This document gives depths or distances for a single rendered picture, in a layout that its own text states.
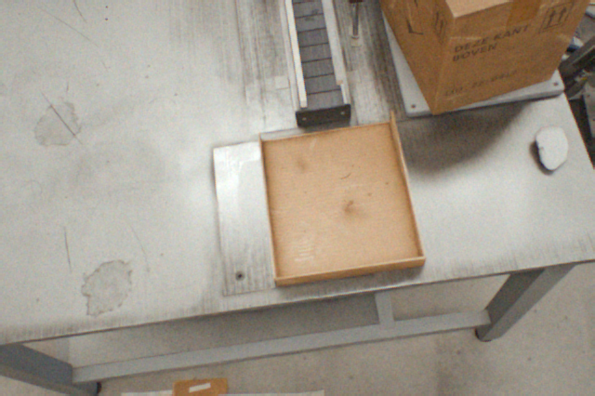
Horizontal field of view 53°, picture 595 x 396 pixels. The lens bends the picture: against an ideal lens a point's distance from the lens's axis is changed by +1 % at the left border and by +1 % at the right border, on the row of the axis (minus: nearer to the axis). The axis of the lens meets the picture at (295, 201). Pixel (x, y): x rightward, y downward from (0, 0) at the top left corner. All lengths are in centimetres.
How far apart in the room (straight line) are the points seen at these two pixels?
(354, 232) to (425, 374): 87
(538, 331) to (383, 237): 97
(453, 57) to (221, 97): 48
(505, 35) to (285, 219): 48
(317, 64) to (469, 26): 34
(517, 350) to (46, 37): 151
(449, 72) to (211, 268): 54
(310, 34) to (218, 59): 20
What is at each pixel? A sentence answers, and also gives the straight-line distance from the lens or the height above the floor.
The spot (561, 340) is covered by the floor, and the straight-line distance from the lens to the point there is 197.
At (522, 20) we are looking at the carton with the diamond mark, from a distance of 106.
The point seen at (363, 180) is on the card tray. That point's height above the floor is 83.
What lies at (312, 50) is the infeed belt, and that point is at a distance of 123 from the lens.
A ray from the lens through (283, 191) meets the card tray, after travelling 112.
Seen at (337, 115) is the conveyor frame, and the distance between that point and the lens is 118.
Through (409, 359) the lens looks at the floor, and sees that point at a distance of 187.
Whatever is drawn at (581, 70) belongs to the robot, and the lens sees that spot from 186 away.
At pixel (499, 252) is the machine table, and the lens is 110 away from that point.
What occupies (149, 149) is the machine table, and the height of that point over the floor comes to 83.
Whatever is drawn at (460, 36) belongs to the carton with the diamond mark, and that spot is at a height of 107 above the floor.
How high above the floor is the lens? 184
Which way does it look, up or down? 65 degrees down
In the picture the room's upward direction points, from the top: 12 degrees counter-clockwise
